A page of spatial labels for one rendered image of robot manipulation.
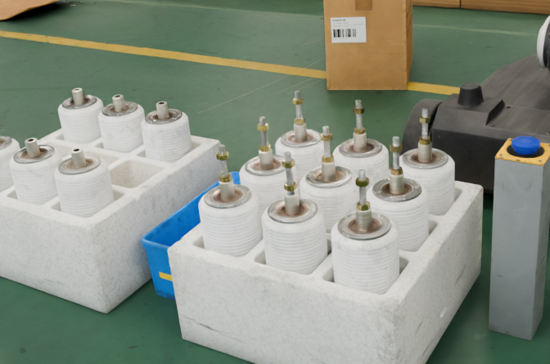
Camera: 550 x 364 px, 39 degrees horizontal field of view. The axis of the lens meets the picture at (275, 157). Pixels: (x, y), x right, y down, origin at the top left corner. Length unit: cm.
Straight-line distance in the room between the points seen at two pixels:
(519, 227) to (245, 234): 41
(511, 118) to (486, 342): 51
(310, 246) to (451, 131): 55
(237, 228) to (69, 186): 34
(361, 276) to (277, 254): 14
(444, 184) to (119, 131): 69
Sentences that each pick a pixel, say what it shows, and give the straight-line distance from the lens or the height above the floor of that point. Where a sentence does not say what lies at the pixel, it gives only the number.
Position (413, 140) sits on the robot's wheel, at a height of 15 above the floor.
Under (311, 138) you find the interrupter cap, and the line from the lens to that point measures 139.
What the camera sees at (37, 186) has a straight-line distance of 148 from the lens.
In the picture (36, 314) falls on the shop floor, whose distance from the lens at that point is 150.
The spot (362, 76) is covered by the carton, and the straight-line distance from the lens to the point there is 230.
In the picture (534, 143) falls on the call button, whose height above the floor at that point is 33.
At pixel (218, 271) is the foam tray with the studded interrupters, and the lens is 120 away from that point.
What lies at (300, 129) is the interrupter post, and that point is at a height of 27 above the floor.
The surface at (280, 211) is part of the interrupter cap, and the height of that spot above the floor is 25.
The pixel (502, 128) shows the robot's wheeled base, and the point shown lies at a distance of 157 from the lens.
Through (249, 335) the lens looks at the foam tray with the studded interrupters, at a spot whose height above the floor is 6.
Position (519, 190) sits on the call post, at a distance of 118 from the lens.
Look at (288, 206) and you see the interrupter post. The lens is 114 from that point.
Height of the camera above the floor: 82
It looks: 25 degrees down
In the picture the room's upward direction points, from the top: 5 degrees counter-clockwise
